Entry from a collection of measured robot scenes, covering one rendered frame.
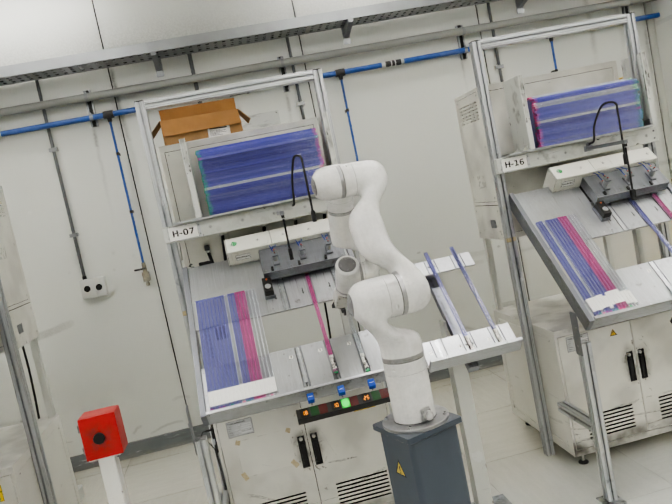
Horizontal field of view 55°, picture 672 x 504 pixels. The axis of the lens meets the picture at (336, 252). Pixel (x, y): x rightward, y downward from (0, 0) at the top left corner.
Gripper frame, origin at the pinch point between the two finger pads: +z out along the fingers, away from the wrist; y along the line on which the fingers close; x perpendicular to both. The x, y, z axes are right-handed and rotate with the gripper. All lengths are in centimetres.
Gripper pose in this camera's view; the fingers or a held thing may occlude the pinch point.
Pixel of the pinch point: (346, 309)
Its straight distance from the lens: 250.1
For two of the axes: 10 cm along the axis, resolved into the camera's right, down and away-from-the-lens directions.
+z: 0.1, 5.6, 8.3
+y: -9.7, 2.1, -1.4
